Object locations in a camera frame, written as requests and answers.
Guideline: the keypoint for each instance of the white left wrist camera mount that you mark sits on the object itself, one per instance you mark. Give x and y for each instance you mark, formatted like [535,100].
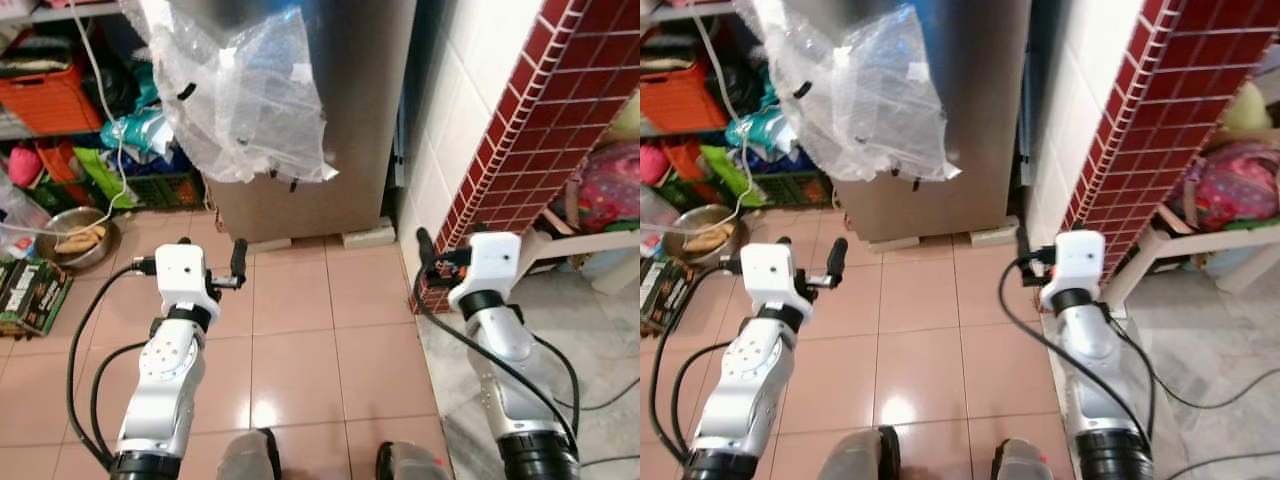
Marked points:
[180,270]
[768,270]

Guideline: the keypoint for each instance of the grey robot right leg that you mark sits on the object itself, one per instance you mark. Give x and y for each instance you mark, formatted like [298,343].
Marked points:
[1020,465]
[410,465]

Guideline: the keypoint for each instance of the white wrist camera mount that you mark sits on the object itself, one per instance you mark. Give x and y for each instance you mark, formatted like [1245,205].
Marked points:
[490,262]
[1075,260]
[768,270]
[180,270]

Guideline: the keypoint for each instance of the white bench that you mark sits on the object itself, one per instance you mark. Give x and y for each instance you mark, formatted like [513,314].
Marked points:
[1200,240]
[570,243]

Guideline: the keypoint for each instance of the dark green plastic crate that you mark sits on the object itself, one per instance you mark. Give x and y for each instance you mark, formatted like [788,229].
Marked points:
[795,192]
[165,192]

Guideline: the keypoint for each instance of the pale block under fridge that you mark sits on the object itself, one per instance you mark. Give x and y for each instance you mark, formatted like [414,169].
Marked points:
[995,236]
[370,236]
[893,244]
[268,245]

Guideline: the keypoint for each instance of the dark printed carton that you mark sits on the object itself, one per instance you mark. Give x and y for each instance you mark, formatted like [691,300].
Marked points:
[30,295]
[665,295]

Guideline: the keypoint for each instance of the metal bowl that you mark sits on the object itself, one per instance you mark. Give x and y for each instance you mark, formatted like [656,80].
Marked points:
[55,258]
[680,255]

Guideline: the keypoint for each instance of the pale yellow bag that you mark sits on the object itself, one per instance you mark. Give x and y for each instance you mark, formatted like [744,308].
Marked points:
[628,118]
[1250,110]

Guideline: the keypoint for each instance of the orange plastic crate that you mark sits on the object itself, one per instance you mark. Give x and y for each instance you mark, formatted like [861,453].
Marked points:
[45,100]
[680,100]

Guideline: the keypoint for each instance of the grey metal shelf rack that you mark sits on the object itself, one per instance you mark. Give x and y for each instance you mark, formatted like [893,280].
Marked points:
[50,12]
[670,12]

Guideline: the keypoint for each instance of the small orange basket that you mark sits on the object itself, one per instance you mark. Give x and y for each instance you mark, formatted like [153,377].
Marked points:
[685,158]
[60,158]

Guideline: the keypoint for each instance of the clear plastic bubble bag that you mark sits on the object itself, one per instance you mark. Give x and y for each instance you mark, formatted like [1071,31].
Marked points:
[250,100]
[860,100]

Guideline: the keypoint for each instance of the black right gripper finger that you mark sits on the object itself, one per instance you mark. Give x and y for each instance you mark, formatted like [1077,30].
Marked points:
[1022,245]
[426,246]

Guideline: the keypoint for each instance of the pink round item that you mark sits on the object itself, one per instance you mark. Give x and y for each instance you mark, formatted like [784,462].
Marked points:
[655,165]
[22,167]

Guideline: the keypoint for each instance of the grey robot left leg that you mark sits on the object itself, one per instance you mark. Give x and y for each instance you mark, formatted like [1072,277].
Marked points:
[855,460]
[245,460]

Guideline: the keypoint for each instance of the bright green bag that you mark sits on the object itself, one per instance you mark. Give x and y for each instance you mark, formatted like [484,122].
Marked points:
[728,172]
[100,175]

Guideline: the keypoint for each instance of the pink and blue bag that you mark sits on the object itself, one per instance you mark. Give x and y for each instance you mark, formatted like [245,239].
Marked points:
[1235,185]
[610,190]

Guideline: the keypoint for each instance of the black plastic bag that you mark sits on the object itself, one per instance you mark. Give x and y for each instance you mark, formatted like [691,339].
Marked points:
[750,88]
[120,90]

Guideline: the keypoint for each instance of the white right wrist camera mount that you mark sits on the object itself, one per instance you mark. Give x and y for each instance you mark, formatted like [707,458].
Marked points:
[1075,260]
[490,262]

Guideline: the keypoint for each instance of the teal plastic bag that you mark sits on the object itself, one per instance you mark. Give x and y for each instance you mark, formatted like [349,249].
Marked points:
[762,135]
[140,135]

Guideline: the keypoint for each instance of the grey robot leg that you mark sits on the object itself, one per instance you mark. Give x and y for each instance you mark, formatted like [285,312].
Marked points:
[1020,465]
[410,465]
[855,460]
[245,460]

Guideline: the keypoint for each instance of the clear plastic wrap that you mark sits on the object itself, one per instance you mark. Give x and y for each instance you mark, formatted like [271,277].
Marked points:
[20,215]
[655,215]

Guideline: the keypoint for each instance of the brown bread pieces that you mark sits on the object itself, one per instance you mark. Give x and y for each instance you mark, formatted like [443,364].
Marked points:
[82,240]
[710,238]

